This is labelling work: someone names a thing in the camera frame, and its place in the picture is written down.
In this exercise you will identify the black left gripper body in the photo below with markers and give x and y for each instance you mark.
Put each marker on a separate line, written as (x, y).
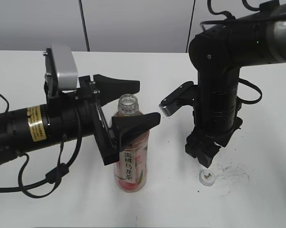
(77, 114)

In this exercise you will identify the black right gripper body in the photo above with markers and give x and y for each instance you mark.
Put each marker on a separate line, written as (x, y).
(198, 142)

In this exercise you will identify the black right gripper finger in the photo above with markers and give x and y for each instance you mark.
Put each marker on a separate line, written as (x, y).
(205, 159)

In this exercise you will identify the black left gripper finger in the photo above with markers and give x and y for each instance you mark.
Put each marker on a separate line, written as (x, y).
(128, 129)
(112, 89)

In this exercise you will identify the white bottle cap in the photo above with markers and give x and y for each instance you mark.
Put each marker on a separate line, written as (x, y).
(207, 178)

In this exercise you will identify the oolong tea bottle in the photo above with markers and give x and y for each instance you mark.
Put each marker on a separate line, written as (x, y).
(130, 172)

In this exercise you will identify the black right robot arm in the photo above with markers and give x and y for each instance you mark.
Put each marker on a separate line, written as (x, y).
(218, 54)

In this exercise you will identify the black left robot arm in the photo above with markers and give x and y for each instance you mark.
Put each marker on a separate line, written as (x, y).
(25, 130)

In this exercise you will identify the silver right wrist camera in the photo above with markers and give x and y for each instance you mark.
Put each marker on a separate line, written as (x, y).
(185, 95)

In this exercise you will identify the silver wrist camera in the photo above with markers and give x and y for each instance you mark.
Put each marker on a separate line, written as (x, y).
(61, 71)
(185, 95)

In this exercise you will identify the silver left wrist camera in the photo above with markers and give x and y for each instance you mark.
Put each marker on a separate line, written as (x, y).
(61, 71)

